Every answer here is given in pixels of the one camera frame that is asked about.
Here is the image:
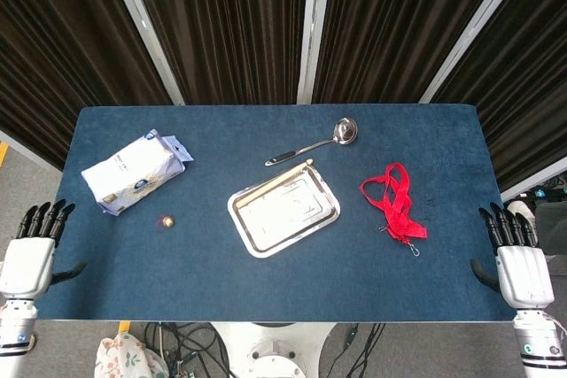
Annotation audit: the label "cables with teal plugs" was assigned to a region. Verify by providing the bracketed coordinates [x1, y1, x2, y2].
[516, 177, 567, 203]

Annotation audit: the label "white screen frame rail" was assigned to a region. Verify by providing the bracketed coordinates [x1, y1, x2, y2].
[500, 168, 567, 200]
[0, 128, 64, 172]

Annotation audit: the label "steel ladle black handle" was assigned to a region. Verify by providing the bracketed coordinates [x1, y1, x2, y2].
[264, 116, 359, 167]

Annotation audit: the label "dark brown curtain panel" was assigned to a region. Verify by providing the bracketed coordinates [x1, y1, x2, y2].
[125, 0, 312, 106]
[311, 0, 517, 105]
[431, 0, 567, 191]
[0, 0, 175, 172]

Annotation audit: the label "red lanyard with metal clips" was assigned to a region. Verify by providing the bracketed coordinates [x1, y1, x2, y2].
[359, 162, 429, 258]

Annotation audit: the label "floral cloth bag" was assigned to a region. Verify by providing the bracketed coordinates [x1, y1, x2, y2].
[93, 332, 172, 378]

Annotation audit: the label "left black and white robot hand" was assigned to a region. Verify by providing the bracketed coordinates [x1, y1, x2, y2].
[0, 200, 88, 302]

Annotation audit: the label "light wooden stick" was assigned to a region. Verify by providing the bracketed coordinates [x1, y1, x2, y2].
[234, 158, 315, 208]

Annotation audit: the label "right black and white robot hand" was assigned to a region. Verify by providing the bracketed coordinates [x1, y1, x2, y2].
[470, 202, 555, 310]

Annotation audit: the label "white tissue pack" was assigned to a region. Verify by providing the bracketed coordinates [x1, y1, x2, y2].
[81, 129, 195, 217]

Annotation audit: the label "rectangular stainless steel tray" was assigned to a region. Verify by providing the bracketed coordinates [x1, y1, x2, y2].
[227, 161, 343, 259]

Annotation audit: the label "white screen frame post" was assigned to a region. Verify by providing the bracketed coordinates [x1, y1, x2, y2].
[295, 0, 334, 105]
[99, 0, 186, 106]
[417, 0, 533, 104]

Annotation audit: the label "black cable with green light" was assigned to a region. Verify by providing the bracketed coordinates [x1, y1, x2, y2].
[338, 321, 387, 375]

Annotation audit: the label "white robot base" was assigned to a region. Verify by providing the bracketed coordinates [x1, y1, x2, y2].
[206, 320, 338, 378]

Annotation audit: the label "white sneaker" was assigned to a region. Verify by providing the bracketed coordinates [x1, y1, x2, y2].
[505, 199, 539, 220]

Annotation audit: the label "blue fabric table cover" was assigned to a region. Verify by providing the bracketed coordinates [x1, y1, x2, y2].
[35, 104, 519, 323]

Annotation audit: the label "black cable bundle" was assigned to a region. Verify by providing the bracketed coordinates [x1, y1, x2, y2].
[144, 321, 232, 378]

